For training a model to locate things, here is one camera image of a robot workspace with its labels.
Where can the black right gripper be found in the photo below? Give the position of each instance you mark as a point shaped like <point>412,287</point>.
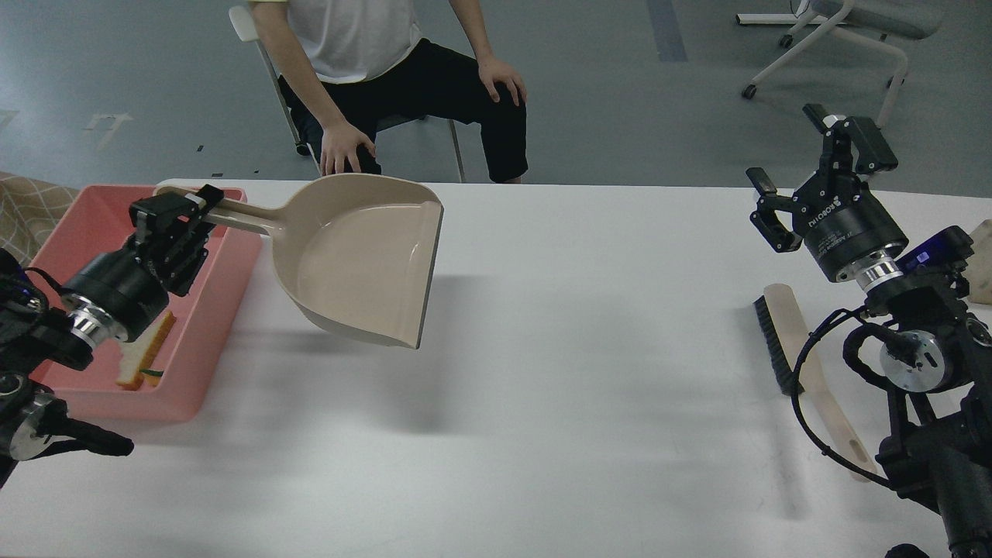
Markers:
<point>837,216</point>

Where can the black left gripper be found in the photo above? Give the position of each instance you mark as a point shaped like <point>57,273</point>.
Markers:
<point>119,294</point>

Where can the triangular bread slice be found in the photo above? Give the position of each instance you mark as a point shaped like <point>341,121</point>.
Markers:
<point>138,355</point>

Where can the beige plastic dustpan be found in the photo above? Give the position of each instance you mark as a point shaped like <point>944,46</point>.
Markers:
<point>355,252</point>

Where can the beige hand brush black bristles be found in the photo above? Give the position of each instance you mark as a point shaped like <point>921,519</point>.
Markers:
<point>786,333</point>

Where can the yellow green sponge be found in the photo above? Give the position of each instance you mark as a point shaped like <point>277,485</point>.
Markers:
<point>151,377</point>

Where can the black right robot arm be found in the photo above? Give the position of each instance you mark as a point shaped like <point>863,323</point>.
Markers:
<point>916,339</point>

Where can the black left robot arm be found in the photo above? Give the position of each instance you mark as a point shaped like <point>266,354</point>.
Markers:
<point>35,422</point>

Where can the pink plastic bin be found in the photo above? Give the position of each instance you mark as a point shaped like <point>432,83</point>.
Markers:
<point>97,222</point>

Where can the beige patterned cloth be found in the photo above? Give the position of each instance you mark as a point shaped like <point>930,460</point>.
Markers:
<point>30,209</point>

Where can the white office chair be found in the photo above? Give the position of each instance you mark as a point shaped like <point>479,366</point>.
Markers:
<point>870,26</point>

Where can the beige stone block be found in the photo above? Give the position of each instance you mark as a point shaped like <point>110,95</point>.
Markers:
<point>978,272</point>

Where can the seated person white shirt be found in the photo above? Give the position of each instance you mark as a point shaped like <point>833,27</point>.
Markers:
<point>348,64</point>

